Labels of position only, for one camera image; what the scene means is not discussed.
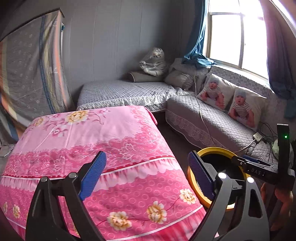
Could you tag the pink floral table cloth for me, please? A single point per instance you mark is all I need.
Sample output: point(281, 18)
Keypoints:
point(128, 179)

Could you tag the white power adapter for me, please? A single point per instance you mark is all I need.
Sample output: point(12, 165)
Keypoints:
point(257, 137)

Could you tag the baby print pillow left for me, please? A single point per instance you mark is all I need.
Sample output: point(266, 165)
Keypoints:
point(217, 92)

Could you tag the purple curtain right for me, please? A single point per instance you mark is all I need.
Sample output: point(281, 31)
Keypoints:
point(278, 64)

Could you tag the grey bolster pillow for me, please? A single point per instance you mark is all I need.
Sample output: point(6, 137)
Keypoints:
point(143, 77)

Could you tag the grey cushion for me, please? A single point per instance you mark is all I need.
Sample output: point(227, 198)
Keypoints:
point(178, 79)

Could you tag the blue curtain left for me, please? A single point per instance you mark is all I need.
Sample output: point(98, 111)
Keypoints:
point(194, 50)

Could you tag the person right hand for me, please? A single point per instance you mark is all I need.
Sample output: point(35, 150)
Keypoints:
point(283, 196)

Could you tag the yellow rimmed trash bin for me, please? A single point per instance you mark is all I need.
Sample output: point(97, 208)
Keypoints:
point(204, 166)

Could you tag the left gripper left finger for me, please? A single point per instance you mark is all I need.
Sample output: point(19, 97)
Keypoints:
point(45, 219)

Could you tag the grey quilted sofa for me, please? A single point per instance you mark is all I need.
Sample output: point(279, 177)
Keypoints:
point(201, 124)

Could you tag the window frame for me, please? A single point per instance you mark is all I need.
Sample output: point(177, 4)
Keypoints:
point(236, 36)

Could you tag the plastic wrapped tiger toy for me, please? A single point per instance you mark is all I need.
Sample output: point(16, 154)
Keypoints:
point(153, 63)

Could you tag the baby print pillow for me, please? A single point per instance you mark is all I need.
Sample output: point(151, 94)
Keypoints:
point(217, 92)
point(247, 107)

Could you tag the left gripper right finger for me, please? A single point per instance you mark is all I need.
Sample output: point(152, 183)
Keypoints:
point(249, 221)

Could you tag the baby print pillow right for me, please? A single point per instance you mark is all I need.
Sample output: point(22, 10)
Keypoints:
point(247, 107)

